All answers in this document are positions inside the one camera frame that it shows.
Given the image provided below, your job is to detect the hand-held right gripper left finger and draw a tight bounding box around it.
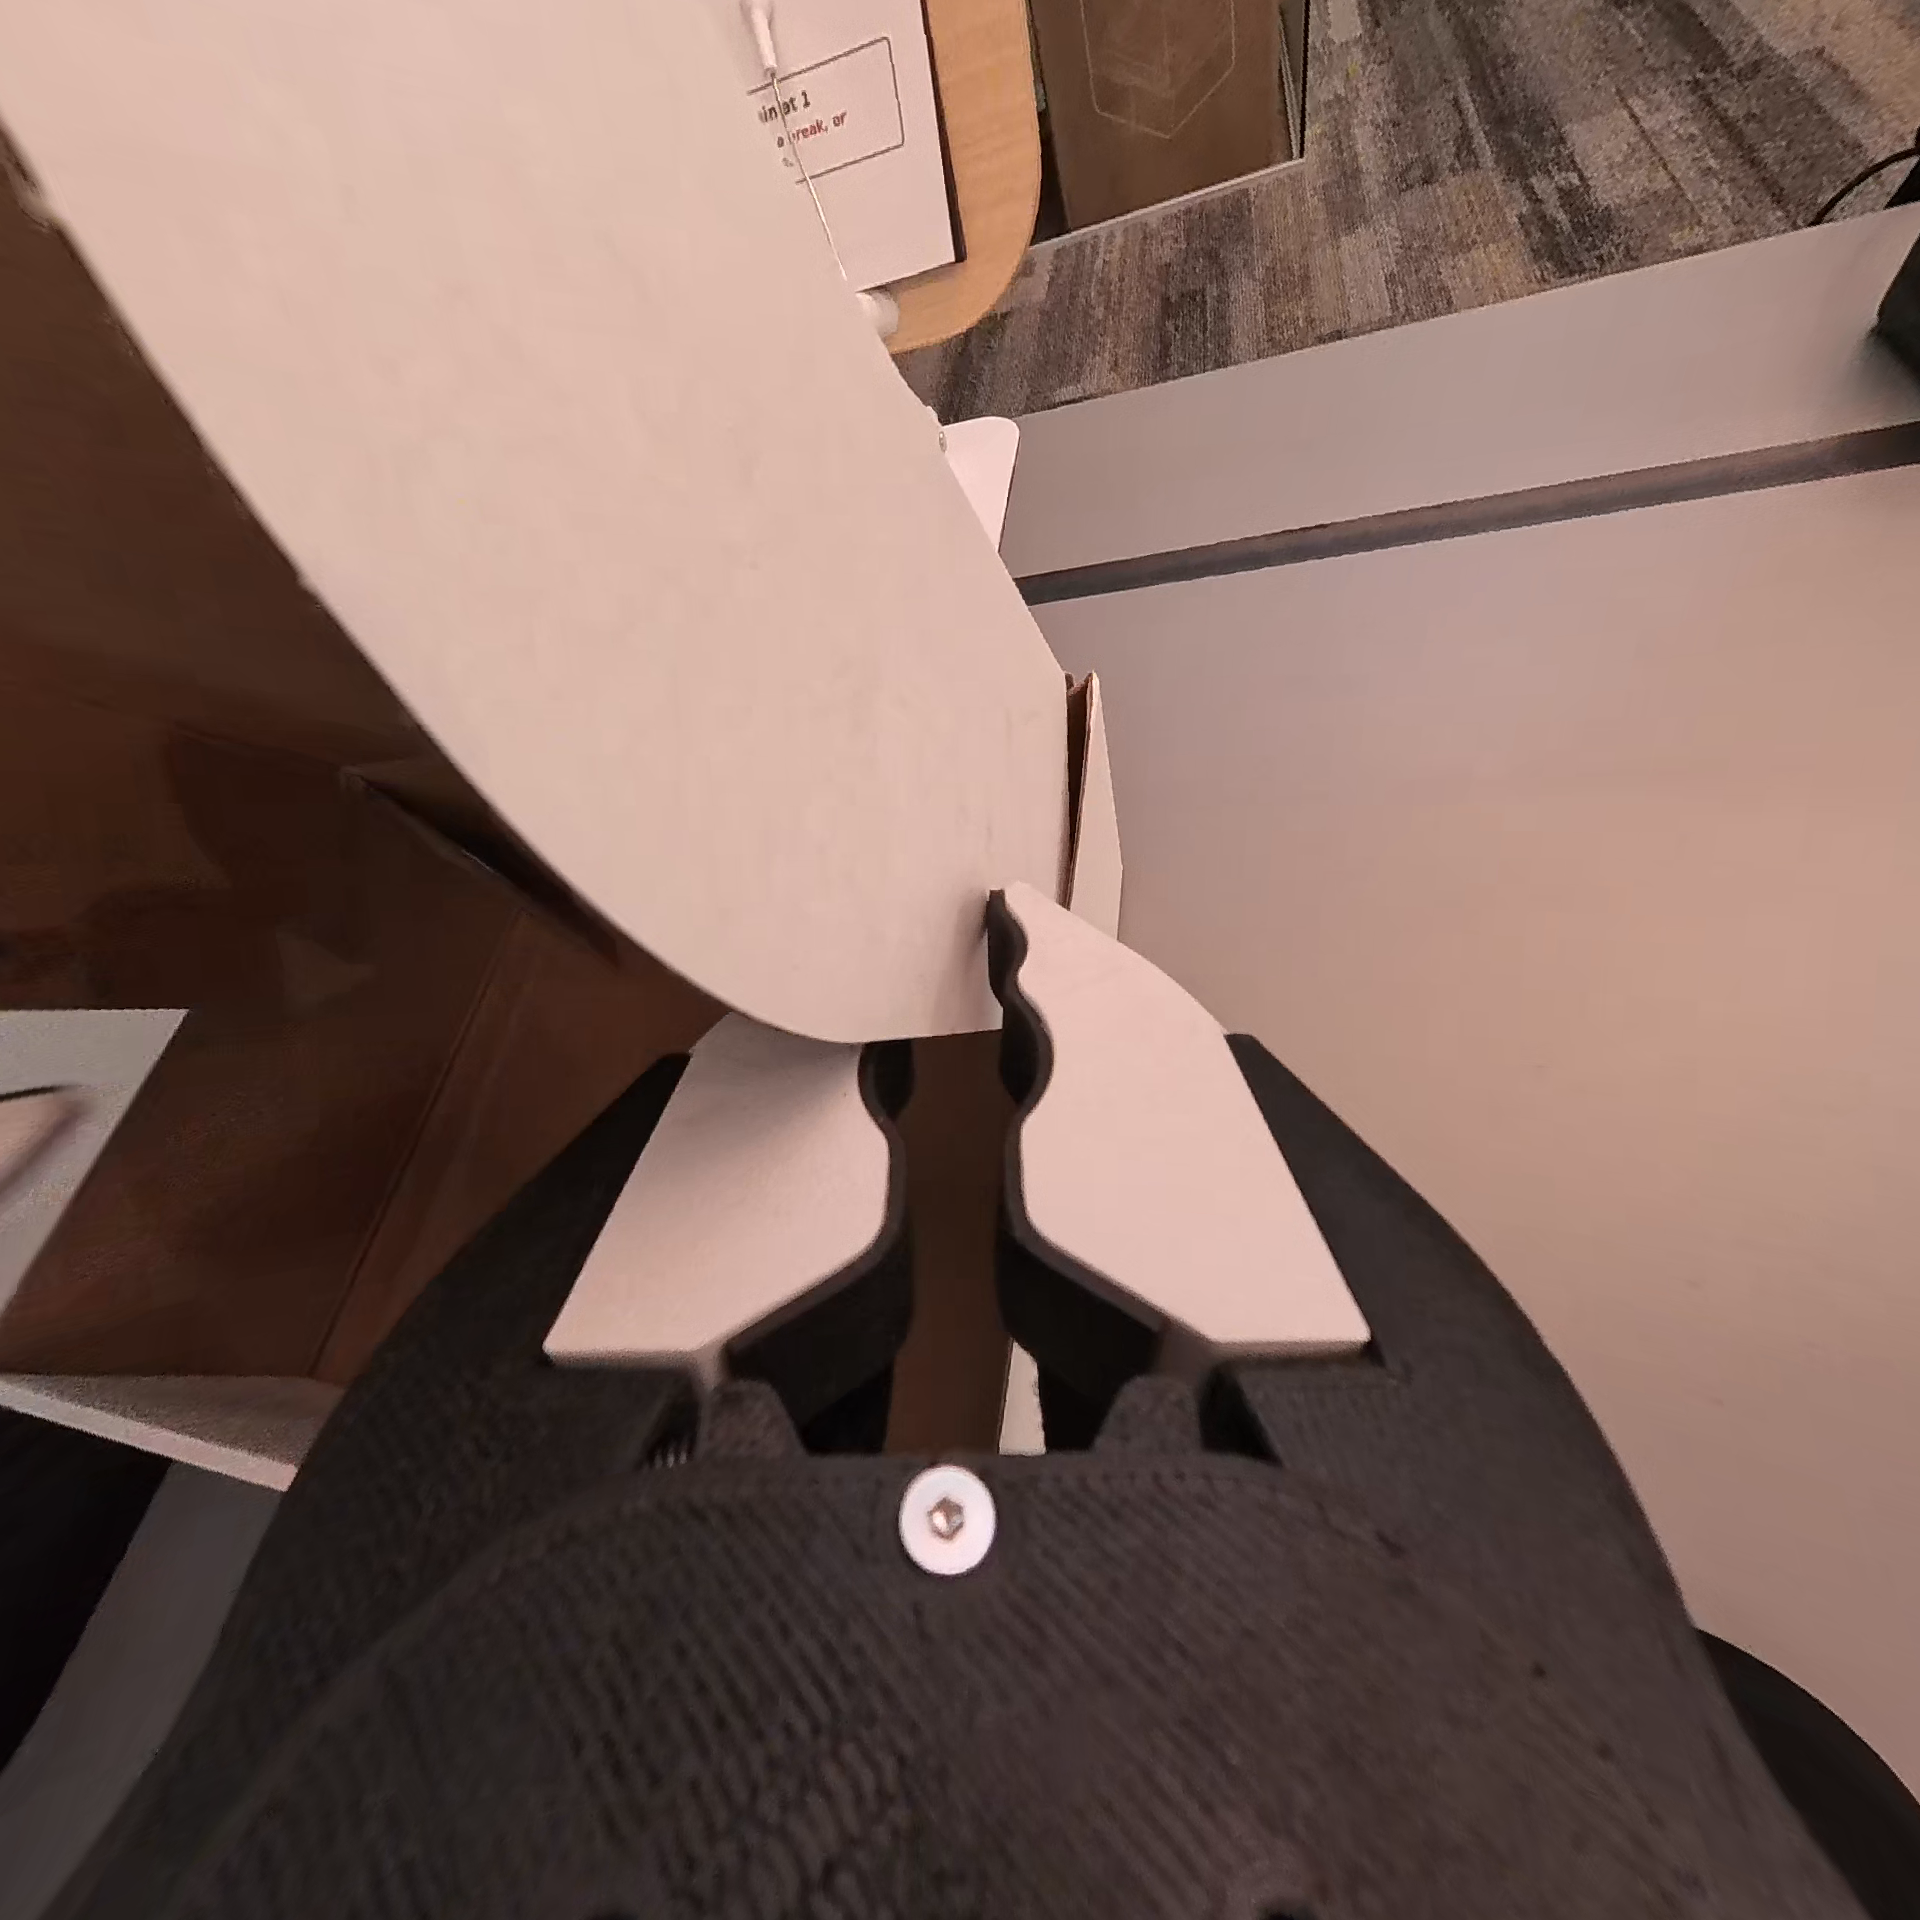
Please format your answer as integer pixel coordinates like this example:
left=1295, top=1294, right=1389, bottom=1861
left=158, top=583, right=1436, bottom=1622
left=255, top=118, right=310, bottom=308
left=544, top=1019, right=917, bottom=1423

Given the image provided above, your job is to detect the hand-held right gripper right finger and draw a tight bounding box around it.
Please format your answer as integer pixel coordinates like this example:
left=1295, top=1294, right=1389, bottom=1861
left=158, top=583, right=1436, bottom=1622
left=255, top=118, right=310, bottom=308
left=986, top=881, right=1374, bottom=1449

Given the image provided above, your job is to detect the cardboard box with lid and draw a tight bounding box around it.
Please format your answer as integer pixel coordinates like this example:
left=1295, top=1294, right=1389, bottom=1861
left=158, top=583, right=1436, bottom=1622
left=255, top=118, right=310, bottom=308
left=0, top=0, right=1127, bottom=1494

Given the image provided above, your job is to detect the black mesh cushion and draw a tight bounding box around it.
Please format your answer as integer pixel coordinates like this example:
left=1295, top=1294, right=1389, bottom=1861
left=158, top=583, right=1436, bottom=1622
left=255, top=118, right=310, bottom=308
left=1691, top=1632, right=1920, bottom=1920

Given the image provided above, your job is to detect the round wooden board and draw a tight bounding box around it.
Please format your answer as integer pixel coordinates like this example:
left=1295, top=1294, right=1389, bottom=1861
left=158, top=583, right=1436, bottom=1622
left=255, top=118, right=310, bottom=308
left=883, top=0, right=1046, bottom=357

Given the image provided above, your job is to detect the white printed paper sheet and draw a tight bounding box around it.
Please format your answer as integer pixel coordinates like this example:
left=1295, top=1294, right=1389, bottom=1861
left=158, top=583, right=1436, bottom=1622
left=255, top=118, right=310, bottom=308
left=746, top=0, right=963, bottom=289

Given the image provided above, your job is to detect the brown printed carton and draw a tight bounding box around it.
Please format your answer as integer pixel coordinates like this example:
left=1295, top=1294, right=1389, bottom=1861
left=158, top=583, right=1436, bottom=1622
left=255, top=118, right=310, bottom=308
left=1031, top=0, right=1300, bottom=238

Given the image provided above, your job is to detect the black device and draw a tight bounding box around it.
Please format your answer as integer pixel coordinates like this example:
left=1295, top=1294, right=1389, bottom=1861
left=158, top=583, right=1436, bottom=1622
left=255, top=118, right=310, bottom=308
left=1864, top=239, right=1920, bottom=377

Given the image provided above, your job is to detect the black cable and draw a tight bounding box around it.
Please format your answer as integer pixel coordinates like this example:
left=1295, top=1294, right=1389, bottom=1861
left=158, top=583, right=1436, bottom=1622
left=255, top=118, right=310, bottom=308
left=1797, top=133, right=1920, bottom=231

